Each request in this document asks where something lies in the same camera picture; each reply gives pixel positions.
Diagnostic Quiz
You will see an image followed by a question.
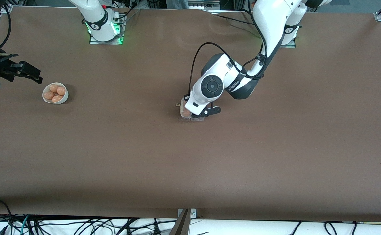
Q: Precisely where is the clear plastic egg box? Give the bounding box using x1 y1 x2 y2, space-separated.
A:
178 96 206 123

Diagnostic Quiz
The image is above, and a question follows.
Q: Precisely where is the white background equipment box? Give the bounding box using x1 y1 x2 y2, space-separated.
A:
189 0 233 10

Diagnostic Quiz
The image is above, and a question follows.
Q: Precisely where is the white round bowl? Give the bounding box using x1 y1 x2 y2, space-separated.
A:
42 82 69 104

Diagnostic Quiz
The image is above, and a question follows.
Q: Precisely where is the blue grey fabric shape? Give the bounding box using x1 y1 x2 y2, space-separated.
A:
166 0 189 9

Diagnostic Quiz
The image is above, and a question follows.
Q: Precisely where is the dark slanted bar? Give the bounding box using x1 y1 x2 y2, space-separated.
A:
169 209 191 235

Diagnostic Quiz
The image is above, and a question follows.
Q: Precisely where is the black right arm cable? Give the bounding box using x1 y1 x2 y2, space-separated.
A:
0 0 13 46

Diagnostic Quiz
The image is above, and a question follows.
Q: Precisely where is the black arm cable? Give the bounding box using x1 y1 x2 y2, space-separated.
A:
188 0 269 98
0 0 13 46

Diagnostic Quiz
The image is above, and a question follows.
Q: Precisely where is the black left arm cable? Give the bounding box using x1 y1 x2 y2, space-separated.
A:
188 0 269 98

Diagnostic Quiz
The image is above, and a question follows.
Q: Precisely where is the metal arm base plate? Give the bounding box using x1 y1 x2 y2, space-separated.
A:
278 37 297 49
89 15 126 45

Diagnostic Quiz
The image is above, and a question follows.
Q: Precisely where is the teal cable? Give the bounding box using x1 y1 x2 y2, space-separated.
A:
20 215 32 235

